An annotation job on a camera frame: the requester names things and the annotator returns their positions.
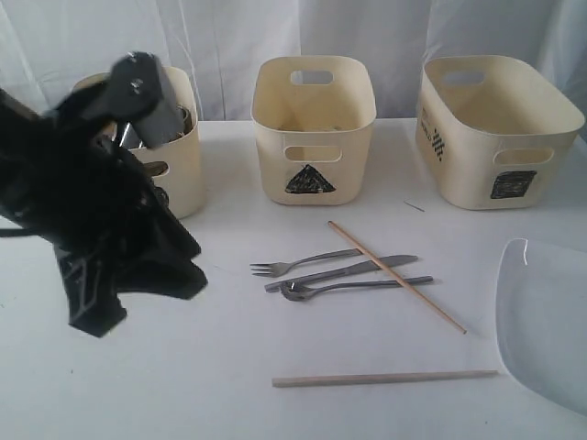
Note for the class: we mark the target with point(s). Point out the cream bin with square mark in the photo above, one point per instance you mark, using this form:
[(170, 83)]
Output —
[(492, 130)]

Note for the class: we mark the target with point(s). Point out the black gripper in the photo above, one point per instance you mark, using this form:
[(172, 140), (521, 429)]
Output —
[(152, 254)]

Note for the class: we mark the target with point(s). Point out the wooden chopstick diagonal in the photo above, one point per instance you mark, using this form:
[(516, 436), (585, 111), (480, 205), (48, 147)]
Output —
[(395, 275)]

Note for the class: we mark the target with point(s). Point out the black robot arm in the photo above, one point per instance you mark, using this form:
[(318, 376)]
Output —
[(110, 225)]

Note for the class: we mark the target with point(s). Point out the white square plate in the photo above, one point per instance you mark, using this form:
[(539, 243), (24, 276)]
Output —
[(540, 320)]

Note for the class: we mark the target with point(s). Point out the cream bin with circle mark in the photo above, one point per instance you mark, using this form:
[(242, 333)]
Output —
[(183, 181)]

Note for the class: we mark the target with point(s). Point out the steel table knife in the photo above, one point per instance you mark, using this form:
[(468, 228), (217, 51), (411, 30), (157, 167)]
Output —
[(356, 269)]

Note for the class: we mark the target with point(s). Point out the steel fork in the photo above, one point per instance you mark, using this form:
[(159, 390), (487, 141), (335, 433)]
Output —
[(298, 292), (278, 269)]

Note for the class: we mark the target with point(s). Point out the cream bin with triangle mark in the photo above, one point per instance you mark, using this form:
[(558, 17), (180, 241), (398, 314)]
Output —
[(313, 118)]

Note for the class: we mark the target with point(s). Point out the wooden chopstick horizontal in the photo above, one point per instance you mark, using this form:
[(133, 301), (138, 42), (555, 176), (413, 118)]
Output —
[(373, 379)]

